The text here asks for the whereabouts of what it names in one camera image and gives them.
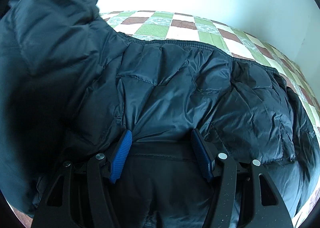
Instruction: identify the checkered green brown bedspread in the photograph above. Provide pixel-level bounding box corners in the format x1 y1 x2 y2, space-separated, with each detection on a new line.
101 10 319 227

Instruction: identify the dark navy puffer jacket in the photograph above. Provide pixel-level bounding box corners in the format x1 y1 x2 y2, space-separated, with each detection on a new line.
1 0 319 227

